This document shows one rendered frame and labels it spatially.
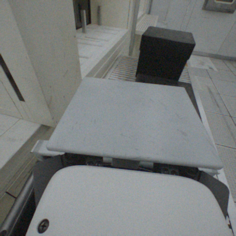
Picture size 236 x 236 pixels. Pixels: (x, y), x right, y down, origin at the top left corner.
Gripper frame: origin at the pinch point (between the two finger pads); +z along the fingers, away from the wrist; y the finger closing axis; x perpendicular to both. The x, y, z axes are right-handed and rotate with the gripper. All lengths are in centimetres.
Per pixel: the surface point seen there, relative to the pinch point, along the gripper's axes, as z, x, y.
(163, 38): 73, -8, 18
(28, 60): 16.0, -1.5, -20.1
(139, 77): 56, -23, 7
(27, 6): 19.5, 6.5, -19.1
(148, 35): 75, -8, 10
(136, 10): 174, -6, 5
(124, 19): 161, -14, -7
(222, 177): 12, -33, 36
